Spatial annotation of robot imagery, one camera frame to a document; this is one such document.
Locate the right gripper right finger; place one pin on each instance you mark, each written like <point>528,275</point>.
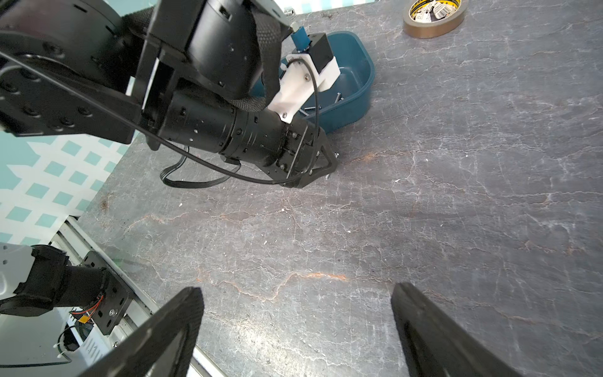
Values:
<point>434,345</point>

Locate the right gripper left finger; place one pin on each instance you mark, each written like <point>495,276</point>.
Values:
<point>163,345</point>

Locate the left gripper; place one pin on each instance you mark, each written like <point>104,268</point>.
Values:
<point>298,151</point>

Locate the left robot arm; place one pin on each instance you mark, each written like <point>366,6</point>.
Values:
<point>226,77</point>

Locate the teal plastic storage box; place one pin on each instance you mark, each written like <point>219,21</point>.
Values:
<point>348,99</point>

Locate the tape roll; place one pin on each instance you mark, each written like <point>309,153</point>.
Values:
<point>425,19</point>

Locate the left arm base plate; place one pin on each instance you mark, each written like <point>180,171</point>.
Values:
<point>110,301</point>

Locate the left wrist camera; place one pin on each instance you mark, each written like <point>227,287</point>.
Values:
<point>311,68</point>

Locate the aluminium front rail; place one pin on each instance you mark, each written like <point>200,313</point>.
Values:
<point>72,239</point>

